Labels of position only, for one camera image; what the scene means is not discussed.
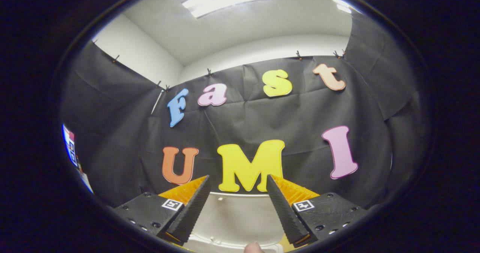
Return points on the small ceiling light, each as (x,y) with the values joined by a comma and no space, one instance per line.
(342,5)

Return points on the computer monitor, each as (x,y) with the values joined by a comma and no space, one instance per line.
(71,148)

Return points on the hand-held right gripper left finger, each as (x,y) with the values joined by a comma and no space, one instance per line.
(191,211)

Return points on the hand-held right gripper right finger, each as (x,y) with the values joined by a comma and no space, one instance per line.
(283,211)

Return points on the black backdrop cloth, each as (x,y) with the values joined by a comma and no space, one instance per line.
(247,118)

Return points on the white desktop garbage bin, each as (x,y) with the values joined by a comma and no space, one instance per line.
(236,215)

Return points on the wooden desktop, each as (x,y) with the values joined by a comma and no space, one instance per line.
(287,246)

